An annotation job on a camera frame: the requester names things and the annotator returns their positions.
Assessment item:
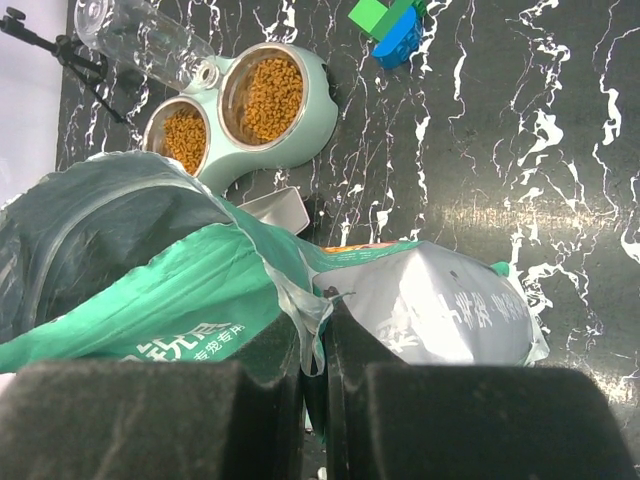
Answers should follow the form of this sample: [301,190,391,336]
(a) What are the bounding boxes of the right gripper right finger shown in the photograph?
[324,305,636,479]

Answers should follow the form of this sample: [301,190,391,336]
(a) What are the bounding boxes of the mint double pet bowl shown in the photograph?
[142,42,338,194]

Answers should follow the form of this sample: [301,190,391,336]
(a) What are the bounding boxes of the metal food scoop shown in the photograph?
[239,186,310,235]

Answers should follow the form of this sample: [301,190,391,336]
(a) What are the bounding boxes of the green pet food bag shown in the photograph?
[0,150,551,446]

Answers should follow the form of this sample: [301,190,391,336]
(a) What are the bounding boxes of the clear water bottle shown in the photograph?
[74,0,222,94]

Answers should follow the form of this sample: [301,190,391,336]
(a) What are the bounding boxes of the black microphone tripod stand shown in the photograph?
[1,7,128,124]

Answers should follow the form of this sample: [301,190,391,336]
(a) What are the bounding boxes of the blue toy block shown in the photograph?
[372,6,423,70]

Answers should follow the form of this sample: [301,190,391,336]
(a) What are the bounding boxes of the green toy block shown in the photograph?
[348,0,427,41]

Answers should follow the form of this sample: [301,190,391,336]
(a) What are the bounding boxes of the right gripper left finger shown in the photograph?
[1,315,304,479]

